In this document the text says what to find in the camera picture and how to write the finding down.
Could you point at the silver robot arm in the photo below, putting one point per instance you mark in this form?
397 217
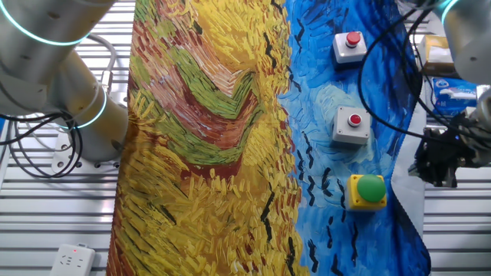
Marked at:
38 57

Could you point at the Van Gogh painting tablecloth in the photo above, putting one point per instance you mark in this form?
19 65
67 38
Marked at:
211 153

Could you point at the blue tissue pack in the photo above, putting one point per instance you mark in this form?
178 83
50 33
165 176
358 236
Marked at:
452 96

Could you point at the white box red mushroom button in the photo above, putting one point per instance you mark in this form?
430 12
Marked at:
345 51

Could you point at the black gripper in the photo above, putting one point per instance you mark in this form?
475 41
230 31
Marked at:
445 147

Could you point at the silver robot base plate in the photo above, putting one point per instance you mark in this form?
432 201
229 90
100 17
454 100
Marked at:
61 161

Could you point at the grey box red button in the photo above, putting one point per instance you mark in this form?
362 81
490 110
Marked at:
343 130

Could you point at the white ribbed plastic item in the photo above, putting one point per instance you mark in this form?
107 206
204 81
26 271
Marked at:
484 92

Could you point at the yellow box green mushroom button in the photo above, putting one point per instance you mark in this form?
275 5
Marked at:
370 188

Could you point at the white power strip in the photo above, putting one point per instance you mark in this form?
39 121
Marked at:
71 262

